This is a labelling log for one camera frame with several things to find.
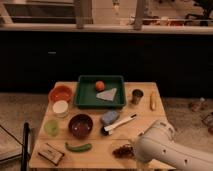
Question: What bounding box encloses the dark red bowl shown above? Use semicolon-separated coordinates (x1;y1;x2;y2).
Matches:
68;114;93;139

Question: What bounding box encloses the dark red grape bunch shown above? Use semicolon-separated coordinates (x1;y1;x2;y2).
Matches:
112;144;134;158

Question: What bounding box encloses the green plastic tray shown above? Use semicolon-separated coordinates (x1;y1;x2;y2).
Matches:
74;75;126;109

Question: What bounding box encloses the orange plastic bowl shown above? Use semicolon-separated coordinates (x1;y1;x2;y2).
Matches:
48;85;72;102

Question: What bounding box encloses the blue sponge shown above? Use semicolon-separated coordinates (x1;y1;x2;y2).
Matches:
100;110;119;126

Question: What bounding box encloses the grey folded cloth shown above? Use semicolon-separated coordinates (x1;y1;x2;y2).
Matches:
96;88;117;101

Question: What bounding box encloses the white handled brush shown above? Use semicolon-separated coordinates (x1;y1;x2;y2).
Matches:
101;114;137;136

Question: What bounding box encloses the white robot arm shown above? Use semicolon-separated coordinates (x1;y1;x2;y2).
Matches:
133;120;213;171

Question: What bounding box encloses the metal cup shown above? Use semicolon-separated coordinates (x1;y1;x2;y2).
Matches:
131;89;144;105

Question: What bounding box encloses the green chili pepper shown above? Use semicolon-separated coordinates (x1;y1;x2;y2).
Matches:
65;142;92;152

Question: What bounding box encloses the yellow banana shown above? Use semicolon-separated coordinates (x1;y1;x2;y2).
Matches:
150;92;157;111

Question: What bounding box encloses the light green cup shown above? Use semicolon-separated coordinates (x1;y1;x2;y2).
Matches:
44;120;59;136

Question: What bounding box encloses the white round container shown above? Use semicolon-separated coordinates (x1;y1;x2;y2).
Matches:
52;100;68;118

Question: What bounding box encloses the orange tomato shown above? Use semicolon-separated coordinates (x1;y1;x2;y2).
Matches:
95;81;105;91

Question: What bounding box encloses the black chair frame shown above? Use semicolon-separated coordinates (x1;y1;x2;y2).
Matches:
21;122;30;171

